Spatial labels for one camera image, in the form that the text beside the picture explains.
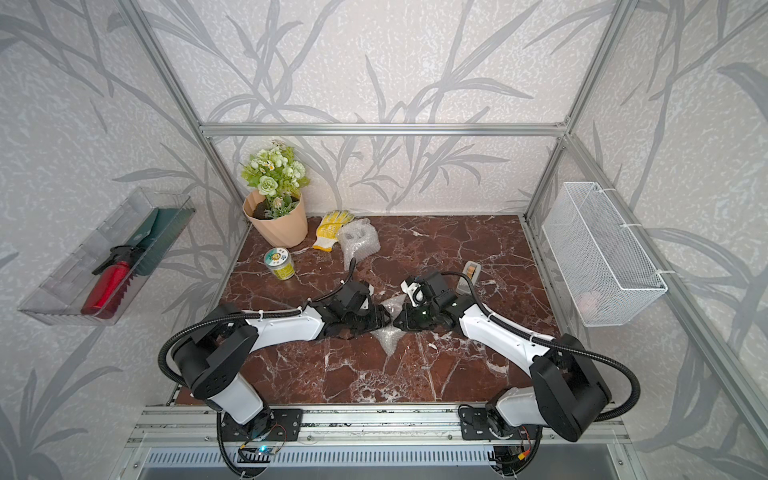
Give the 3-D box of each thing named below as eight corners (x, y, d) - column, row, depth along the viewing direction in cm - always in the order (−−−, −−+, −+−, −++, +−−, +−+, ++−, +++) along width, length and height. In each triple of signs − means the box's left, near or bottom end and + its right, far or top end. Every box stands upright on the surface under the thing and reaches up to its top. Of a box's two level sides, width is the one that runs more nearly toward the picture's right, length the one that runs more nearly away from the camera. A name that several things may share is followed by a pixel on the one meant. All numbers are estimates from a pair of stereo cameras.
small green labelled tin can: (269, 280, 104) (260, 265, 97) (275, 262, 109) (267, 247, 102) (292, 280, 104) (285, 266, 97) (298, 262, 109) (291, 247, 102)
